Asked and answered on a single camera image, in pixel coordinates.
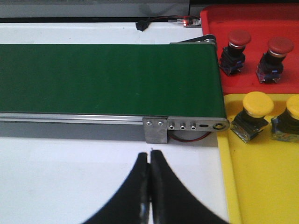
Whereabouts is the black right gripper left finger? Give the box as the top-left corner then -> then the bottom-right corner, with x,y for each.
84,153 -> 150,224

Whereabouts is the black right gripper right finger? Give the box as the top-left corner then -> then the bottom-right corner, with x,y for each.
150,150 -> 227,224

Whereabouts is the yellow mushroom push button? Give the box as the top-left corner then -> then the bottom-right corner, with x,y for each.
231,91 -> 274,143
271,94 -> 299,143

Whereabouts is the red mushroom push button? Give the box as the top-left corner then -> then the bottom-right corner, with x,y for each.
256,36 -> 294,84
219,29 -> 251,76

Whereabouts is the steel conveyor end plate right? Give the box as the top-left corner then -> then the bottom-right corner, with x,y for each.
167,116 -> 230,132

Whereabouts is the steel conveyor end plate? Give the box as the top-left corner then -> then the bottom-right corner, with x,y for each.
171,34 -> 217,46
167,116 -> 230,132

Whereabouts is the yellow plastic tray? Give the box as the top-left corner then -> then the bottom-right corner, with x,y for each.
216,93 -> 299,224

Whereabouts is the green conveyor belt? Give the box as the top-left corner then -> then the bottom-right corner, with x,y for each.
0,43 -> 226,118

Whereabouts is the far steel conveyor end plate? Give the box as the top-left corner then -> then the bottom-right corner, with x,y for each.
171,34 -> 217,46

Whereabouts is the black sensor block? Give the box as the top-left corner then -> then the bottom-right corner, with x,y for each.
135,20 -> 150,32

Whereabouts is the small red led circuit board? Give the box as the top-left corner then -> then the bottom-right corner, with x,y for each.
182,18 -> 201,28

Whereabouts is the red plastic bin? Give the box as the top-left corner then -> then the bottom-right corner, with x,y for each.
200,3 -> 299,94

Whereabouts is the red wire under conveyor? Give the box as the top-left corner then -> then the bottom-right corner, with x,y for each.
168,132 -> 211,142

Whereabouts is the steel conveyor bracket right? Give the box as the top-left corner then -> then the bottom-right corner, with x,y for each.
142,118 -> 168,144

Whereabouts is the aluminium conveyor side rail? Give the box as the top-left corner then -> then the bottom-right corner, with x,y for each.
0,112 -> 169,125

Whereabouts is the red and black cable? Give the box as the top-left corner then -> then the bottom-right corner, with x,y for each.
147,14 -> 201,23

